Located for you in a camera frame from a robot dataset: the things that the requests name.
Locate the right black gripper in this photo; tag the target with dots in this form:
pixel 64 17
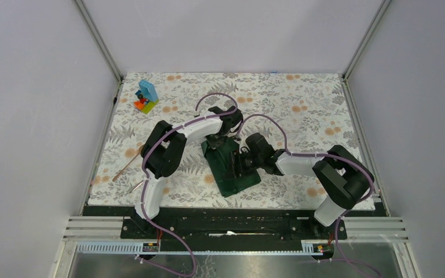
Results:
pixel 244 152

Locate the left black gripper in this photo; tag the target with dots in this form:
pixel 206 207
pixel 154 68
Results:
pixel 215 143

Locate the dark green cloth napkin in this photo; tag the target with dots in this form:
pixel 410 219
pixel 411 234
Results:
pixel 226 168

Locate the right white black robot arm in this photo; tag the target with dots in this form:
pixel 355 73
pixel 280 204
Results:
pixel 345 180

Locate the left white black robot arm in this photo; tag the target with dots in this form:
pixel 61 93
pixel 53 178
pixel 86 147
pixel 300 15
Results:
pixel 165 146

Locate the floral patterned table mat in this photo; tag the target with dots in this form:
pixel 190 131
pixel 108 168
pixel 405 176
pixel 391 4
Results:
pixel 306 112

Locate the colourful toy brick build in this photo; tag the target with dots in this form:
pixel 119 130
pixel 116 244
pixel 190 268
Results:
pixel 147 97

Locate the copper spoon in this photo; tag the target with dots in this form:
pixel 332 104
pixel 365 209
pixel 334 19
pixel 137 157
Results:
pixel 128 164

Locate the aluminium rail right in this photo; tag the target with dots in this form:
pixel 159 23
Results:
pixel 376 229

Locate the aluminium rail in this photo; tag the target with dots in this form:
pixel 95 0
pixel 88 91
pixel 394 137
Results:
pixel 376 229
pixel 92 227

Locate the right aluminium frame post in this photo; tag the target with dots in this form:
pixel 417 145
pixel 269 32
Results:
pixel 380 13

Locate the aluminium frame post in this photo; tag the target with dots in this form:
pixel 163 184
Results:
pixel 380 13
pixel 98 39

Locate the aluminium rail left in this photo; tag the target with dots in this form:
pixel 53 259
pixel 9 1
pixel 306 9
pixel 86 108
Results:
pixel 92 227

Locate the left aluminium frame post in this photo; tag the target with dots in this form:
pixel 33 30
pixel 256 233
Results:
pixel 98 39

